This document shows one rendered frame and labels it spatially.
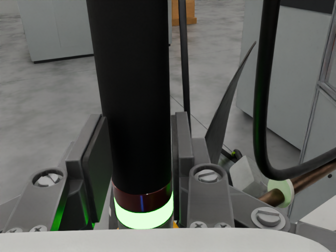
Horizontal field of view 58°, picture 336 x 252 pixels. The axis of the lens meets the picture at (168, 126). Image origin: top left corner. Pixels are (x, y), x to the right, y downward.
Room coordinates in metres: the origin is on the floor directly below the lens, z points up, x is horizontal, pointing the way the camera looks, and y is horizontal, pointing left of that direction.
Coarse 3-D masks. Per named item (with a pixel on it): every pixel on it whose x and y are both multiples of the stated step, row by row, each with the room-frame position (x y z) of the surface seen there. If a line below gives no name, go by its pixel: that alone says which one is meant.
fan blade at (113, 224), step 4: (112, 188) 0.51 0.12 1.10; (112, 192) 0.50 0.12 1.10; (112, 196) 0.49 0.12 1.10; (112, 200) 0.49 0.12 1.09; (112, 204) 0.48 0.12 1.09; (112, 208) 0.47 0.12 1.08; (112, 212) 0.47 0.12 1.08; (112, 216) 0.47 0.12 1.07; (116, 216) 0.43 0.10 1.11; (108, 220) 0.51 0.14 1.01; (112, 220) 0.47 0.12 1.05; (116, 220) 0.42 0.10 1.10; (108, 224) 0.50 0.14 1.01; (112, 224) 0.46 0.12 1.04; (116, 224) 0.42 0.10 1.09; (108, 228) 0.50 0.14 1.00; (112, 228) 0.46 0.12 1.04; (116, 228) 0.42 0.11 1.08
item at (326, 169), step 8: (320, 168) 0.23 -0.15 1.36; (328, 168) 0.24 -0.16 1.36; (304, 176) 0.22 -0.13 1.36; (312, 176) 0.22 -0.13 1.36; (320, 176) 0.23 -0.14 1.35; (296, 184) 0.21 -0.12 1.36; (304, 184) 0.22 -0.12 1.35; (272, 192) 0.20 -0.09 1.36; (280, 192) 0.20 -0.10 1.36; (296, 192) 0.21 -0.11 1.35; (264, 200) 0.19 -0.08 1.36; (272, 200) 0.19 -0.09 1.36; (280, 200) 0.20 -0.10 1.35
